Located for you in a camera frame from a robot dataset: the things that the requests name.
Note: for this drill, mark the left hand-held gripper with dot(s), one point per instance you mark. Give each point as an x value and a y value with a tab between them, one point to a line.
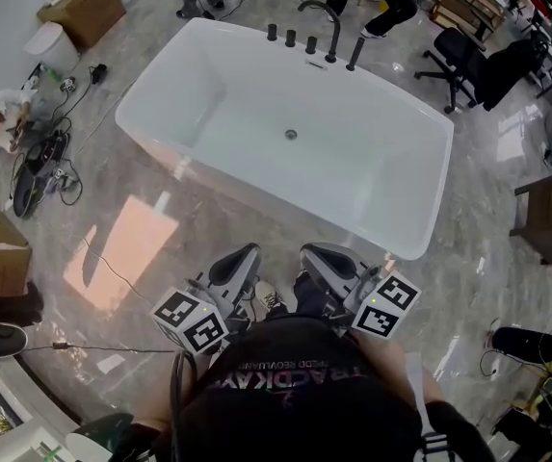
184	313

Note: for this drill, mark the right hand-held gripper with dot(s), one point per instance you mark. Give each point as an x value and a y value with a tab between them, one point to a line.
381	306

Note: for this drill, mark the white bathtub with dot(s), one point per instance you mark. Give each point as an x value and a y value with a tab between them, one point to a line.
333	171

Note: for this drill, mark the round metal drain stopper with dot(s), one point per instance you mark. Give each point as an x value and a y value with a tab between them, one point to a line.
291	134

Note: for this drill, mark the person's right forearm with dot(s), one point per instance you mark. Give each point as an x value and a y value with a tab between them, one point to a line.
386	364

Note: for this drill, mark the person's dark trouser leg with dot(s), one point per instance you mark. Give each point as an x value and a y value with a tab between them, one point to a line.
310	294

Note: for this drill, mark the person's white shoe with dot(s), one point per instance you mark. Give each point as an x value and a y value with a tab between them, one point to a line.
268	295

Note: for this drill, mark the white paper sheet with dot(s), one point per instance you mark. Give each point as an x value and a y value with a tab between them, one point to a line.
111	363

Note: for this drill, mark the person's black printed t-shirt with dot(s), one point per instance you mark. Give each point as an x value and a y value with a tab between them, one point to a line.
304	402

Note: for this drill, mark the black cloth bundle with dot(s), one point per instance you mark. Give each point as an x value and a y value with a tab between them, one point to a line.
6	308

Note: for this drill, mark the white curved counter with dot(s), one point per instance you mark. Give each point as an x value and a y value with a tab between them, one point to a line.
20	402

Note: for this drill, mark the black floor bag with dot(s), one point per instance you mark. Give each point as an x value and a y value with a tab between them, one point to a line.
39	171

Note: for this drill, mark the white overflow cover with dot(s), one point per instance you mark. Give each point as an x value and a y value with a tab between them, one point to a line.
315	64

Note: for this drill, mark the black power adapter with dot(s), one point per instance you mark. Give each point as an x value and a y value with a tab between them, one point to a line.
98	73

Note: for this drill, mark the black office chair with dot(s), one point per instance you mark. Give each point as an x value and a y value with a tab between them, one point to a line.
454	60

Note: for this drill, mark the black jacket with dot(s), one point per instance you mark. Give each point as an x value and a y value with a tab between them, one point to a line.
514	72

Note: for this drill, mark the black faucet knob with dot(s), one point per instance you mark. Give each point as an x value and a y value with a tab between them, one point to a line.
272	32
311	44
290	38

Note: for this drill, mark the green bottle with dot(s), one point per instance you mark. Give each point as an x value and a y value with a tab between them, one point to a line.
54	73

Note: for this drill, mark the black curved faucet spout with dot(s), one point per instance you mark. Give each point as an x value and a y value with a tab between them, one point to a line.
336	32

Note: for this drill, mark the white lidded trash bin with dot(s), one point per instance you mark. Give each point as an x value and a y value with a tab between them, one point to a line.
54	48

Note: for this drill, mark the wooden slatted rack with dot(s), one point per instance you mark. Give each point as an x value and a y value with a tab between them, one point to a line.
468	3

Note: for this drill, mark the closed brown cardboard box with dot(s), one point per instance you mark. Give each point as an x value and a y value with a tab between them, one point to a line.
83	10

